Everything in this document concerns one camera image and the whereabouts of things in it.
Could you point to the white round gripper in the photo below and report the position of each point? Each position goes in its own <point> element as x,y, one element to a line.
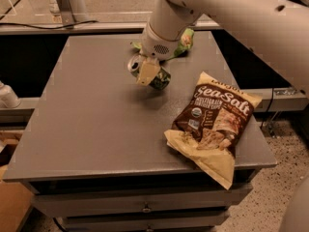
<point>156,46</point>

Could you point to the grey metal rail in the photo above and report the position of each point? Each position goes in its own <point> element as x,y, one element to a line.
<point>90,27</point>

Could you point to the green soda can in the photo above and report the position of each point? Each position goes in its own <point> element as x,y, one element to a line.
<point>161,80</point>

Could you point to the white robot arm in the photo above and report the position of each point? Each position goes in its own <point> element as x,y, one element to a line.
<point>277,31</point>

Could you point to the upper drawer knob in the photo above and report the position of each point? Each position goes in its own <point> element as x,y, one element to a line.
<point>146,209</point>

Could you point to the cardboard box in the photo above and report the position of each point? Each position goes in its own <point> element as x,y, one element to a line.
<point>15,199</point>

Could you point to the sea salt chip bag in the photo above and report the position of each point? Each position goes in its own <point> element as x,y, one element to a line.
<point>210,126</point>

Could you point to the grey drawer cabinet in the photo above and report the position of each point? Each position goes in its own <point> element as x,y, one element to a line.
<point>94,151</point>

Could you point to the white pipe fitting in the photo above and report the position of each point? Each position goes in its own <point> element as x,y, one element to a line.
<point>8,97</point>

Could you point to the left metal bracket post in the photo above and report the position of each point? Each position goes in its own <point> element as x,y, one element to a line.
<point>65,12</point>

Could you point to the green crumpled snack bag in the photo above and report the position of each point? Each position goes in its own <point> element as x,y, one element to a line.
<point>185,44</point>

